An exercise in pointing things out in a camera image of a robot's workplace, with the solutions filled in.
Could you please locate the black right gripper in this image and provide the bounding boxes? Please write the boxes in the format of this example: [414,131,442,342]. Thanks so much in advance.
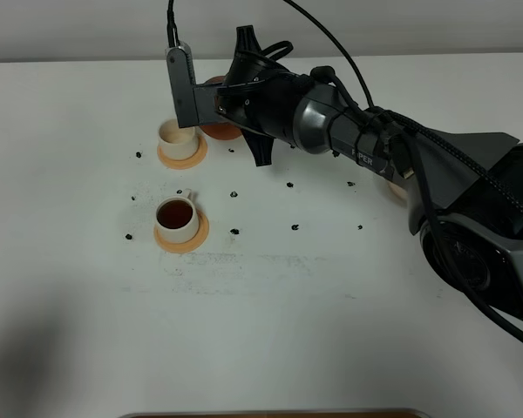
[214,25,309,166]

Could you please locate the brown clay teapot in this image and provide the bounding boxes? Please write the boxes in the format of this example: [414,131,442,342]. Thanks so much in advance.
[198,74,243,142]

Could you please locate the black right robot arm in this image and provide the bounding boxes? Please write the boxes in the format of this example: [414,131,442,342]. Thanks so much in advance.
[214,26,523,321]

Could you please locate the cream teapot saucer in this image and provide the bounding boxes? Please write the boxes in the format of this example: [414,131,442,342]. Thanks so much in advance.
[387,182,408,202]

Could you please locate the far white teacup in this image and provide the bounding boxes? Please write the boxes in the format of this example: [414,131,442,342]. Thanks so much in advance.
[159,119,199,160]

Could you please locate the white teacup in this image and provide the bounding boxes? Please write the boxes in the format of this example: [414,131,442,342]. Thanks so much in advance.
[155,189,200,244]
[159,119,199,160]

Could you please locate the far orange coaster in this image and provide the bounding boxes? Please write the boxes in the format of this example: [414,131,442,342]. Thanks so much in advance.
[157,135,208,170]

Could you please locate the orange coaster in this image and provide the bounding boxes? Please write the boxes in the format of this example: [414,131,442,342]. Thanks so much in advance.
[157,135,208,170]
[153,212,209,254]

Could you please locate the near white teacup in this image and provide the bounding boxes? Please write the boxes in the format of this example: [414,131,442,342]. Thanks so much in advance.
[155,189,200,244]

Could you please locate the near orange coaster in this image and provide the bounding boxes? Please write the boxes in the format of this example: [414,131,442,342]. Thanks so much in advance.
[153,212,209,254]

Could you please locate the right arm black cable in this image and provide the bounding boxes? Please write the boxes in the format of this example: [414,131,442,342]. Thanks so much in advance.
[282,0,523,354]

